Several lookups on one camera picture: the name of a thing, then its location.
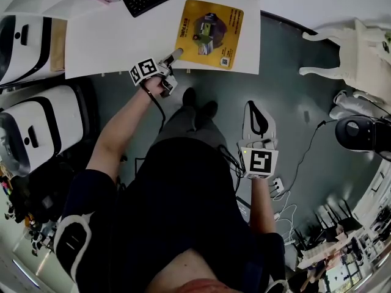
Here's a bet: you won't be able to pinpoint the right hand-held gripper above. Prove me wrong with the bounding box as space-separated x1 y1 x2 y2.
237 100 280 181

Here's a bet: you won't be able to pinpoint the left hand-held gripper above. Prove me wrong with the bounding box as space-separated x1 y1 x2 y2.
130 48 185 99

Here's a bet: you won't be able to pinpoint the yellow printed package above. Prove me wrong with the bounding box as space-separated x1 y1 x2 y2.
174 0 244 70

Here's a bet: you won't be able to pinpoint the person's left forearm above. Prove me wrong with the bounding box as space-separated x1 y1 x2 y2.
85 85 163 179

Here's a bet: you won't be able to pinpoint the person's right forearm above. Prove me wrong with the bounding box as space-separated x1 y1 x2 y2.
249 177 277 234

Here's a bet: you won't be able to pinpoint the person's left hand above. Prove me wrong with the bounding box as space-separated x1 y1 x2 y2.
141 75 166 99

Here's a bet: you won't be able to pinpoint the person's left black shoe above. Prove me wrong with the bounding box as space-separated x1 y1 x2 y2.
182 87 197 108

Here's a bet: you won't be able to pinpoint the person's black shoe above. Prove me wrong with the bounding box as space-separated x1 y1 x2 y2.
182 87 197 108
198 100 219 120

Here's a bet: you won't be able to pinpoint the person's right black shoe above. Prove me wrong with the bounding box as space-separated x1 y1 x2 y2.
198 100 219 120

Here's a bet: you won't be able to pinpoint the person's grey trousers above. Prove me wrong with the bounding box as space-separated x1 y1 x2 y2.
155 105 228 152

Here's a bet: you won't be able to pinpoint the black flat box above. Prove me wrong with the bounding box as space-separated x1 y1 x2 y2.
235 195 252 224

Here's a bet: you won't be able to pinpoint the white ornate stool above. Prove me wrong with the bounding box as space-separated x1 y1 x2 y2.
329 89 386 120

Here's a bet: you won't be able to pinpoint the black round device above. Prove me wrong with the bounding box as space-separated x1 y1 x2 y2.
335 115 391 161

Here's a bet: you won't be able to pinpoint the person's dark shirt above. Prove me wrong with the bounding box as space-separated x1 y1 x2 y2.
60 137 287 293

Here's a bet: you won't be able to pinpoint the white black machine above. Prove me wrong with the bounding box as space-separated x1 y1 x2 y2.
0 14 53 87
0 85 85 178

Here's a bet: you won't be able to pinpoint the black chairs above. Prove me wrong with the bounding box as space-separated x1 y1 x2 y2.
314 198 364 241

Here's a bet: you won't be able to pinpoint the white shelf cabinet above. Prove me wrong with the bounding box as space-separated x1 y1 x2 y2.
0 0 111 21

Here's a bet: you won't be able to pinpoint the person's face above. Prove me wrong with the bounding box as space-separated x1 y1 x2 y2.
143 248 245 293

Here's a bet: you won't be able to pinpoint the dark equipment pile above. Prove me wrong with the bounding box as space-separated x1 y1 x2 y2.
0 160 74 256

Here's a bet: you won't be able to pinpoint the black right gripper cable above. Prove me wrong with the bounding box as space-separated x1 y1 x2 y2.
217 144 245 192

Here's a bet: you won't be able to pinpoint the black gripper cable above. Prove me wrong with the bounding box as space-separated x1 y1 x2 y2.
139 82 167 134
217 144 245 192

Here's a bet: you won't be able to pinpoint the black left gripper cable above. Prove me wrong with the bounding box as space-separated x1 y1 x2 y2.
139 82 167 134

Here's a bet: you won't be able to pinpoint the black floor cable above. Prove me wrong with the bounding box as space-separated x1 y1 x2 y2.
271 120 337 201

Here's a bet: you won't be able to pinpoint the white cables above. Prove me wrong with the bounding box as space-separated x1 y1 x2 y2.
273 190 299 245

